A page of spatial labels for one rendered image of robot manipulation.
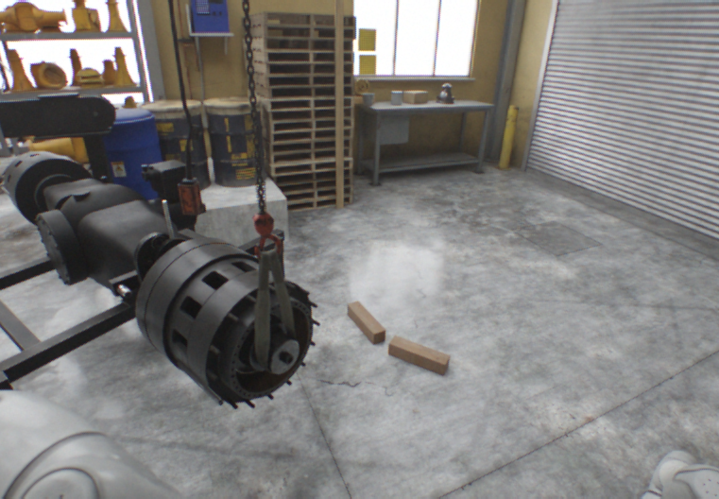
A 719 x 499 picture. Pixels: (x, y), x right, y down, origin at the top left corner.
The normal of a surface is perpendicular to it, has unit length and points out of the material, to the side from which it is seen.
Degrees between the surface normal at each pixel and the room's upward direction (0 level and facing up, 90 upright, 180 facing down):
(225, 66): 90
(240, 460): 0
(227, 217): 90
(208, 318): 44
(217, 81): 90
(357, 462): 0
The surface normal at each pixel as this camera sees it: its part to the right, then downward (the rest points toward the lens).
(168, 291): -0.43, -0.39
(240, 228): 0.41, 0.43
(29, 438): 0.22, -0.86
